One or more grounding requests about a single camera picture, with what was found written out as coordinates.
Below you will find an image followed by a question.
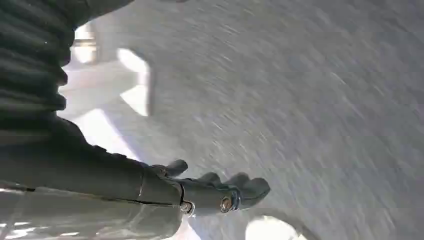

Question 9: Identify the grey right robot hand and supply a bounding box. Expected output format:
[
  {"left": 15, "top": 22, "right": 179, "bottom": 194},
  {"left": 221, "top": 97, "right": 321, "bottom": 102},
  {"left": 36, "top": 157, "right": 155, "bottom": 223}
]
[{"left": 0, "top": 112, "right": 271, "bottom": 240}]

